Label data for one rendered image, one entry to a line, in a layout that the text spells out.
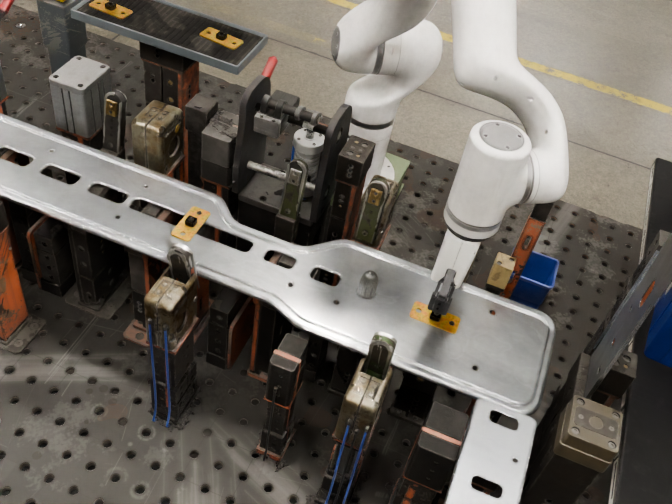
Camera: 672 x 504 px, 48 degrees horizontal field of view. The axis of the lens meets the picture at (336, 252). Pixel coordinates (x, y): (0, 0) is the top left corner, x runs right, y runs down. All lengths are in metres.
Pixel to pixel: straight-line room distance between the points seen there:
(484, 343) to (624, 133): 2.64
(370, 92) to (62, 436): 0.93
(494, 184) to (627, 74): 3.31
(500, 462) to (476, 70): 0.57
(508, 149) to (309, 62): 2.75
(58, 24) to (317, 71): 2.08
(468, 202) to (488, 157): 0.08
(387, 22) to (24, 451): 1.03
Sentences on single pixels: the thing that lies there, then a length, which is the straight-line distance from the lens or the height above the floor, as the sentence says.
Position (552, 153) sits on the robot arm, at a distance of 1.07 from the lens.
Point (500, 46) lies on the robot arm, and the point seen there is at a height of 1.47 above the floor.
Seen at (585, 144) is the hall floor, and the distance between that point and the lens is 3.65.
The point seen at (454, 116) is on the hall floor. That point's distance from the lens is 3.54.
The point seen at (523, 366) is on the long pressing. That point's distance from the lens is 1.28.
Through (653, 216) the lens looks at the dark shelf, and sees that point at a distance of 1.62.
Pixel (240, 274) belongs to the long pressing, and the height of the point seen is 1.00.
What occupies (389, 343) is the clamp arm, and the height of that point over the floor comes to 1.11.
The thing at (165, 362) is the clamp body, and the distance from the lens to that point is 1.33.
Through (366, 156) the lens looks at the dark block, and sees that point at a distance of 1.37.
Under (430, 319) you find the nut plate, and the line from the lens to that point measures 1.28.
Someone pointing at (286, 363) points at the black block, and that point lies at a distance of 1.20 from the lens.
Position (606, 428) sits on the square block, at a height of 1.06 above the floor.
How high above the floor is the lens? 1.97
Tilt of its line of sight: 46 degrees down
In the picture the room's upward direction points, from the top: 11 degrees clockwise
